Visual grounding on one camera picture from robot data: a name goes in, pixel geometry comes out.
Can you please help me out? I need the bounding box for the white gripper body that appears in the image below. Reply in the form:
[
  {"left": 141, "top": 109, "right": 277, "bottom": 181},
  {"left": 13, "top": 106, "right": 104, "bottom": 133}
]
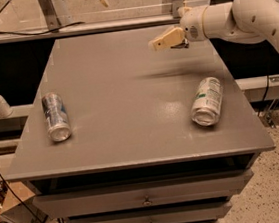
[{"left": 178, "top": 5, "right": 207, "bottom": 42}]

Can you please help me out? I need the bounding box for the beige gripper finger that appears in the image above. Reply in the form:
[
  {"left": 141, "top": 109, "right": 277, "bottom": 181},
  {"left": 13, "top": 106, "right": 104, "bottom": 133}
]
[{"left": 148, "top": 26, "right": 185, "bottom": 51}]

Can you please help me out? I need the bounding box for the dark rxbar chocolate wrapper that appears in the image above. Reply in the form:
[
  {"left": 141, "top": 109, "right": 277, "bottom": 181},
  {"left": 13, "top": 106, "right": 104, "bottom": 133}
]
[{"left": 171, "top": 41, "right": 189, "bottom": 49}]

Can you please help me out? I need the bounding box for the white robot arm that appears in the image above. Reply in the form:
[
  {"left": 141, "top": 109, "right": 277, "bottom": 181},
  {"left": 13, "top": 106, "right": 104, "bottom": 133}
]
[{"left": 149, "top": 0, "right": 279, "bottom": 54}]

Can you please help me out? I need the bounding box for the white green soda can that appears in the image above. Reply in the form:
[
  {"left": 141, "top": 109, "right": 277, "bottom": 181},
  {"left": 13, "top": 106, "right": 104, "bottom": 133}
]
[{"left": 191, "top": 77, "right": 223, "bottom": 126}]

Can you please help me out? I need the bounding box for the silver blue redbull can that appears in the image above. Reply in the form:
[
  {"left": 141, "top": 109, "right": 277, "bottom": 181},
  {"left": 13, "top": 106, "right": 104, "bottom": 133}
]
[{"left": 41, "top": 92, "right": 72, "bottom": 142}]

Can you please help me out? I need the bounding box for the top grey drawer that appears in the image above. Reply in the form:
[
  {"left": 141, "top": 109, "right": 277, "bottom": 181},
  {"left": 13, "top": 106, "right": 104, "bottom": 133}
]
[{"left": 33, "top": 169, "right": 253, "bottom": 218}]

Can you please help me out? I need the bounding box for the middle grey drawer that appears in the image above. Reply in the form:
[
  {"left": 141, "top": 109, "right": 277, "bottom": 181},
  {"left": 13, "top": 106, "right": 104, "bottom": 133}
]
[{"left": 66, "top": 201, "right": 232, "bottom": 223}]

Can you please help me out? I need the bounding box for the cardboard box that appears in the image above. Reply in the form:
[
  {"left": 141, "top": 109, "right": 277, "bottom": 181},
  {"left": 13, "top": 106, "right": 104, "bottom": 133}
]
[{"left": 0, "top": 182, "right": 38, "bottom": 223}]

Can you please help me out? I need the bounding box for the black cable on shelf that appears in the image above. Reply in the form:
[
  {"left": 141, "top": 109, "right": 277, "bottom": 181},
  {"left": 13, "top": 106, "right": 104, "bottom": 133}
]
[{"left": 0, "top": 20, "right": 86, "bottom": 41}]

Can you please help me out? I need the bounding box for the left metal bracket leg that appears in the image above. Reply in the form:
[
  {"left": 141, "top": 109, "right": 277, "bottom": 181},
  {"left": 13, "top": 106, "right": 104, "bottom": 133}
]
[{"left": 37, "top": 0, "right": 73, "bottom": 31}]

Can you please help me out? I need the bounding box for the grey metal rail shelf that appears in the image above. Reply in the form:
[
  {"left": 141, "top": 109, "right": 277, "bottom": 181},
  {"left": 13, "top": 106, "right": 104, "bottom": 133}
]
[{"left": 0, "top": 14, "right": 180, "bottom": 44}]

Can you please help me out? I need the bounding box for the black floor cable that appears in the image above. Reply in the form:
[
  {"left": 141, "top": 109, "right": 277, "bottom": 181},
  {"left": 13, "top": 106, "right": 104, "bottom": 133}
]
[{"left": 0, "top": 143, "right": 63, "bottom": 223}]

